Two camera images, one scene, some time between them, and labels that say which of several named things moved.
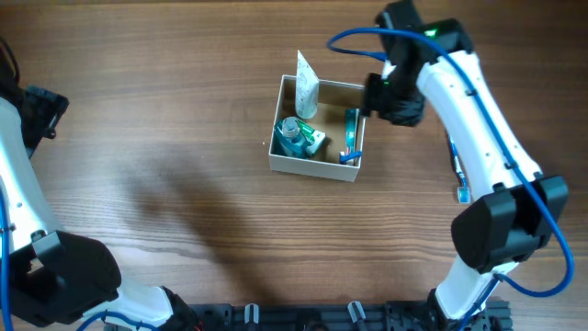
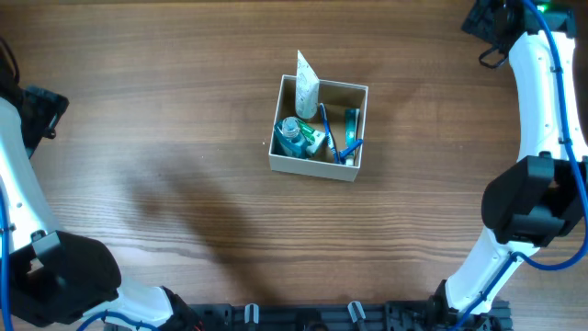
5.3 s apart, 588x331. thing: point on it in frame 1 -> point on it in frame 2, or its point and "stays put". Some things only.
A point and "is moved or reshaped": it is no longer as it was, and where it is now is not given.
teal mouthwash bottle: x=290 y=140 stays put
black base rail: x=355 y=316 stays put
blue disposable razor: x=344 y=157 is moved or reshaped
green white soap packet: x=315 y=138 stays put
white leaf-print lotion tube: x=307 y=88 stays put
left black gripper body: x=39 y=110 stays put
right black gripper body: x=394 y=99 -> x=480 y=15
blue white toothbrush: x=463 y=191 -> x=328 y=134
